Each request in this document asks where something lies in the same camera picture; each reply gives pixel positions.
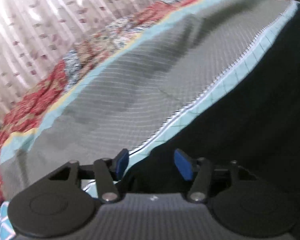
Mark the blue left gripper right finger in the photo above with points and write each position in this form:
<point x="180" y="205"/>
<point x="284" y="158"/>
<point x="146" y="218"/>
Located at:
<point x="184" y="164"/>

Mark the black pants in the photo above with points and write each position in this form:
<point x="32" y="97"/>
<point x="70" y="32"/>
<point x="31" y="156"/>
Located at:
<point x="246" y="151"/>

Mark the beige leaf pattern curtain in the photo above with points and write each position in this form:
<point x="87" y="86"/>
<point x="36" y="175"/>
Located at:
<point x="35" y="34"/>

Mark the patterned teal beige bedsheet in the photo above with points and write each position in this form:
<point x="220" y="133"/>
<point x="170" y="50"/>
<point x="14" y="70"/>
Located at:
<point x="146" y="93"/>

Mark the red floral patchwork quilt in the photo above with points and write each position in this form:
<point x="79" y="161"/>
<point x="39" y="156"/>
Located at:
<point x="29" y="112"/>

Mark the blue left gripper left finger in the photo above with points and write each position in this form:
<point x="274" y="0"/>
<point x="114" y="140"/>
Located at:
<point x="120" y="163"/>

